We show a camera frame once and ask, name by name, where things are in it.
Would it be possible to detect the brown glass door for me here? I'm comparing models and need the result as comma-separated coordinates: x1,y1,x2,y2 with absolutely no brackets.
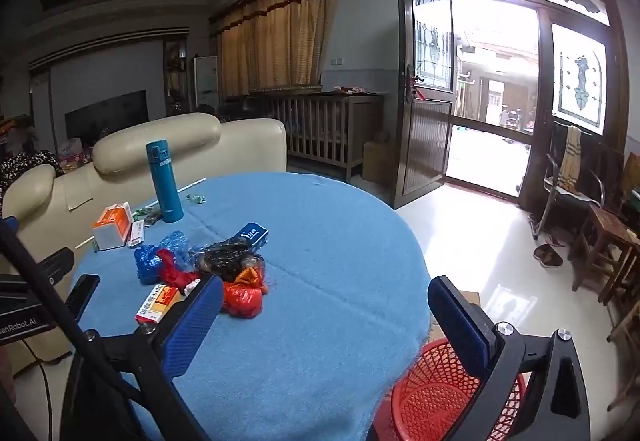
395,0,456,209

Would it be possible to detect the small cardboard box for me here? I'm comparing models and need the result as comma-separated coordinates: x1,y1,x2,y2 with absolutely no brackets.
361,138,396,184

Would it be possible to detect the blue tablecloth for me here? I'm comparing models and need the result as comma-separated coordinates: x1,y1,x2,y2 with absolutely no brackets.
60,171,433,441

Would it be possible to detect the teal thermos bottle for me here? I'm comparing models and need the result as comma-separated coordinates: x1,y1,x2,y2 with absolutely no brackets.
146,140,184,224

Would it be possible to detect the orange and white box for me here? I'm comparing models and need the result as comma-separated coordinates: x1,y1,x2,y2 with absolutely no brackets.
91,202,133,251

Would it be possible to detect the black plastic bag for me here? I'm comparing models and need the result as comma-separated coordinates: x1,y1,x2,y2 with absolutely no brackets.
195,241,266,282

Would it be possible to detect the display cabinet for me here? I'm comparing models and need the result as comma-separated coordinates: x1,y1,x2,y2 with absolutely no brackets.
162,38,191,117

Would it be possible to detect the dark blue plastic bag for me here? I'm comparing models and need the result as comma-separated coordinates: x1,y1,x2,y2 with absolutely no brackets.
133,243,166,285

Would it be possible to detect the wooden crib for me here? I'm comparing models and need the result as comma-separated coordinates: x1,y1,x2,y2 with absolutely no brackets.
250,88,386,182

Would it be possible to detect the wooden chair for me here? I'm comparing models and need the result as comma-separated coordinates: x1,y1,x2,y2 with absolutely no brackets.
600,228,640,322

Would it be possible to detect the dark floral cloth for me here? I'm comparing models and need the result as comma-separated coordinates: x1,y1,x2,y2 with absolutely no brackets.
0,148,66,207

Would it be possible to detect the metal frame chair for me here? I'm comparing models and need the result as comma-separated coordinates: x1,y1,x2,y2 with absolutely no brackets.
530,118,608,242

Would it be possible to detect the wooden stool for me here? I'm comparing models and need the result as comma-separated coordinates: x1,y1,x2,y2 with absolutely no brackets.
572,204,633,292

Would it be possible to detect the red plastic basket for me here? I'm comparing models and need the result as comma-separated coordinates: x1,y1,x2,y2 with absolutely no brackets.
375,338,528,441

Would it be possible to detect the white straw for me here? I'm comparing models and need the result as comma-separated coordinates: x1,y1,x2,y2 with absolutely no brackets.
75,178,207,250

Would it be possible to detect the striped towel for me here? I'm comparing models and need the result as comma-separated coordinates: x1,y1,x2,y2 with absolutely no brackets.
557,125,583,179

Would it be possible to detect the black cable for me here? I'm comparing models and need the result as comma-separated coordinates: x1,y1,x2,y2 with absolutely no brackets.
0,218,166,441

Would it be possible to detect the blue carton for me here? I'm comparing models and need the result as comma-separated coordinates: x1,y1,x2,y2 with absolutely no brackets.
225,222,270,252

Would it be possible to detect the black television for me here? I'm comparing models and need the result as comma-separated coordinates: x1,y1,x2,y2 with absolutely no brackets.
64,90,150,145

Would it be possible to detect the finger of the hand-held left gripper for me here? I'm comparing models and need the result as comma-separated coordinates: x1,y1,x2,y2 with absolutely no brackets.
62,273,102,324
36,247,76,283

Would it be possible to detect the tan curtain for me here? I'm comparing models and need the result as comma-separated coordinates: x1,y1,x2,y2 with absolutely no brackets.
210,0,346,97

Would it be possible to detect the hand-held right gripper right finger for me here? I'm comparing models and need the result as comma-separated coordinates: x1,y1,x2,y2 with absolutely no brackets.
426,275,593,441

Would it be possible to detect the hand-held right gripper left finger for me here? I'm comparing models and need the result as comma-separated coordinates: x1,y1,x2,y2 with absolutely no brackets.
60,273,224,441

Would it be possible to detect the red and yellow box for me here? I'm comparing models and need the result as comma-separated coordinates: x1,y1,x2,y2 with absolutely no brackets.
134,284,181,325

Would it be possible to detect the large cardboard box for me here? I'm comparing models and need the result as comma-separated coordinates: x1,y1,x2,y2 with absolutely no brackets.
427,290,483,342

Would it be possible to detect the red and orange plastic bag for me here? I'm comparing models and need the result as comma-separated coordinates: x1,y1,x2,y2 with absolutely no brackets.
220,268,271,319

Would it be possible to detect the cream leather sofa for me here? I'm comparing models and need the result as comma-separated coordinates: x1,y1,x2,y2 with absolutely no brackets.
0,112,288,377

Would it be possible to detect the light blue plastic bag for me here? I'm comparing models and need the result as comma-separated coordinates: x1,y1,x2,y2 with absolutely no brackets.
161,230,193,272

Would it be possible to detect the white standing appliance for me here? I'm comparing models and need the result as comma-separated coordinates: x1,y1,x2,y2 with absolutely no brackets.
194,55,221,109

